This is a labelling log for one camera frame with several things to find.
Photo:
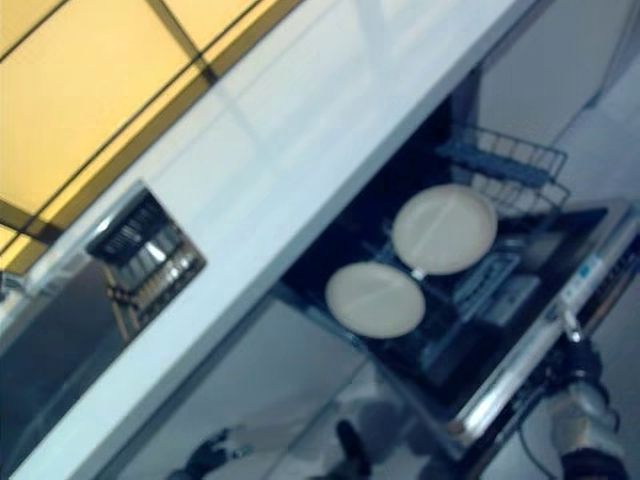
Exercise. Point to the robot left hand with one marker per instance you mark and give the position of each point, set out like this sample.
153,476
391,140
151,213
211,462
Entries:
220,447

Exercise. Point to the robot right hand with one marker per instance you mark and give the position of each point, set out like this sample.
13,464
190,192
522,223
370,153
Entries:
582,357

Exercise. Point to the cream round plate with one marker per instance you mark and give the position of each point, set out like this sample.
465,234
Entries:
375,300
445,230

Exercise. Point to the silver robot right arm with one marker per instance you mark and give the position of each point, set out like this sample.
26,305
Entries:
585,425

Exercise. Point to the black dishwasher door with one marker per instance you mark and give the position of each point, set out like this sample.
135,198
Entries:
575,300

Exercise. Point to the white cabinet door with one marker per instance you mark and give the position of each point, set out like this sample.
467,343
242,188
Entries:
540,55
240,380

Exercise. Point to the stainless steel sink basin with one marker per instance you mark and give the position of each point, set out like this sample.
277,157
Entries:
60,330

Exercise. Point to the black dish drying rack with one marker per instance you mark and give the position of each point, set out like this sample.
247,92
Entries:
150,260

